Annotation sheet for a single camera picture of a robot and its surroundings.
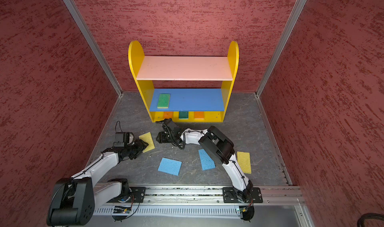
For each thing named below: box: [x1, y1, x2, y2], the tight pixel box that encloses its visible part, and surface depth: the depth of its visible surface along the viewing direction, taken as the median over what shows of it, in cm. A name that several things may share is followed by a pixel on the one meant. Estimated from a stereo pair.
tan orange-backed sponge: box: [163, 111, 174, 119], surface depth 105 cm
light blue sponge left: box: [157, 157, 183, 176], surface depth 85 cm
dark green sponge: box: [179, 111, 189, 120], surface depth 105 cm
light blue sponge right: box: [198, 149, 216, 171], surface depth 85 cm
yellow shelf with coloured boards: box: [128, 40, 239, 123], surface depth 85 cm
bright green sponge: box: [157, 93, 170, 109], surface depth 97 cm
